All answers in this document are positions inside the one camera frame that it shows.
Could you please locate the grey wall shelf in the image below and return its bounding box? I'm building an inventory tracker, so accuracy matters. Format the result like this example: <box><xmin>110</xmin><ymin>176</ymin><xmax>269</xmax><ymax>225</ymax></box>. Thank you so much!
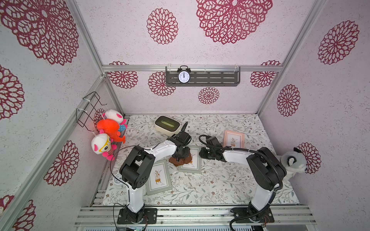
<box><xmin>165</xmin><ymin>66</ymin><xmax>241</xmax><ymax>87</ymax></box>

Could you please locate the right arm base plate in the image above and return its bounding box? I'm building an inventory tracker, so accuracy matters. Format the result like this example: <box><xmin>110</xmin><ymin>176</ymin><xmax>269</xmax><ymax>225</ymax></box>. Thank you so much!
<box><xmin>231</xmin><ymin>207</ymin><xmax>275</xmax><ymax>223</ymax></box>

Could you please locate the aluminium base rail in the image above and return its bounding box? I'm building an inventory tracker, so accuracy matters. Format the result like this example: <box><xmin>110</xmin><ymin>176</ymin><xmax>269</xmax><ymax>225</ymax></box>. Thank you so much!
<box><xmin>74</xmin><ymin>205</ymin><xmax>317</xmax><ymax>230</ymax></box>

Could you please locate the pink picture frame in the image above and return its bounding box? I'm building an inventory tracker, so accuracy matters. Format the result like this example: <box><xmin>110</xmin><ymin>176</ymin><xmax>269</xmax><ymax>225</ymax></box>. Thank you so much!
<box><xmin>223</xmin><ymin>130</ymin><xmax>245</xmax><ymax>148</ymax></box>

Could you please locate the green picture frame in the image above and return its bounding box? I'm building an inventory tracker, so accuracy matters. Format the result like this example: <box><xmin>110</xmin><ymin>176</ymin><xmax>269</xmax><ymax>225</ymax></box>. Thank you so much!
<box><xmin>145</xmin><ymin>160</ymin><xmax>172</xmax><ymax>195</ymax></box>
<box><xmin>178</xmin><ymin>146</ymin><xmax>201</xmax><ymax>174</ymax></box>

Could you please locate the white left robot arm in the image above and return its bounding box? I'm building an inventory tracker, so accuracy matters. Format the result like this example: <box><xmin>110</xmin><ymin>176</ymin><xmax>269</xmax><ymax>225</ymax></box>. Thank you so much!
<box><xmin>119</xmin><ymin>131</ymin><xmax>191</xmax><ymax>214</ymax></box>

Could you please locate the black wire basket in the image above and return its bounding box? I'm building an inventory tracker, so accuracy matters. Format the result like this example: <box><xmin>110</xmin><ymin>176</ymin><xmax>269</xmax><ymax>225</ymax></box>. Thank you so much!
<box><xmin>75</xmin><ymin>91</ymin><xmax>106</xmax><ymax>132</ymax></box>

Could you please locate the orange plush toy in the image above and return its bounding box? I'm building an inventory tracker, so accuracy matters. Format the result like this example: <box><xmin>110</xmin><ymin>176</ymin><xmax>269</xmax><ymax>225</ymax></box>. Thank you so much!
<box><xmin>96</xmin><ymin>119</ymin><xmax>126</xmax><ymax>143</ymax></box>

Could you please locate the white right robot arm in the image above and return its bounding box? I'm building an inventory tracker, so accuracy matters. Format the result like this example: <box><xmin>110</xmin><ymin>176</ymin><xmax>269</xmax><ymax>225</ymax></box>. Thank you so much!
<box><xmin>198</xmin><ymin>135</ymin><xmax>287</xmax><ymax>212</ymax></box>

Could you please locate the white plush with glasses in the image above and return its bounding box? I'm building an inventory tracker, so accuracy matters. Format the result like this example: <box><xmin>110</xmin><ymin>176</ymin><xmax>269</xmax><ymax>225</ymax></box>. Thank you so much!
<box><xmin>91</xmin><ymin>133</ymin><xmax>117</xmax><ymax>161</ymax></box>

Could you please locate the black alarm clock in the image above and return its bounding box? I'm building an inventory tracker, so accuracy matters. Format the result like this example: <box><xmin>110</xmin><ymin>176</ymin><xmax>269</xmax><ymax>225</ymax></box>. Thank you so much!
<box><xmin>177</xmin><ymin>65</ymin><xmax>191</xmax><ymax>84</ymax></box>

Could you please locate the white alarm clock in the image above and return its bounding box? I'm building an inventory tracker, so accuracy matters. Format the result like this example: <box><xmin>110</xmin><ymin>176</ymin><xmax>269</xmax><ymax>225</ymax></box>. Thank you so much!
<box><xmin>113</xmin><ymin>173</ymin><xmax>127</xmax><ymax>188</ymax></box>

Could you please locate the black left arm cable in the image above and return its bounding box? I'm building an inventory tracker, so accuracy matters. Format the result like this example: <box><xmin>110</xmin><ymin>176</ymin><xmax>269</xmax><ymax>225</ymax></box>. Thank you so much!
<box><xmin>109</xmin><ymin>121</ymin><xmax>189</xmax><ymax>231</ymax></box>

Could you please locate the white pink plush toy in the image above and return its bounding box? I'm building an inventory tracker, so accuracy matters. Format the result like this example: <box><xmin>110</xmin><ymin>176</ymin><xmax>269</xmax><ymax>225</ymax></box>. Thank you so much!
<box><xmin>103</xmin><ymin>109</ymin><xmax>126</xmax><ymax>125</ymax></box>

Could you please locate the cream tissue box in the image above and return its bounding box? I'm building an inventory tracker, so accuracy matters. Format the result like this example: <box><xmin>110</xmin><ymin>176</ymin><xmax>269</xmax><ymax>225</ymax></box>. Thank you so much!
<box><xmin>154</xmin><ymin>116</ymin><xmax>181</xmax><ymax>137</ymax></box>

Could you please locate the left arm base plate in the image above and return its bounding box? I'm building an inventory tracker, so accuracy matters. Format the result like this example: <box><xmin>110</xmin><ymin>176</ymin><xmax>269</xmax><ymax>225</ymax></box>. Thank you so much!
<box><xmin>117</xmin><ymin>207</ymin><xmax>158</xmax><ymax>225</ymax></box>

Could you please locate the brown cloth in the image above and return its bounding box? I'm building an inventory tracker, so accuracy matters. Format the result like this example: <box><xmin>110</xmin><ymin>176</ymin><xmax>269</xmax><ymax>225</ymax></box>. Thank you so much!
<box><xmin>169</xmin><ymin>154</ymin><xmax>192</xmax><ymax>167</ymax></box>

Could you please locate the grey husky plush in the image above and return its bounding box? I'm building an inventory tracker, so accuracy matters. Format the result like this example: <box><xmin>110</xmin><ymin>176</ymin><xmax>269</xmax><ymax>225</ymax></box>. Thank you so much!
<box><xmin>277</xmin><ymin>147</ymin><xmax>307</xmax><ymax>182</ymax></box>

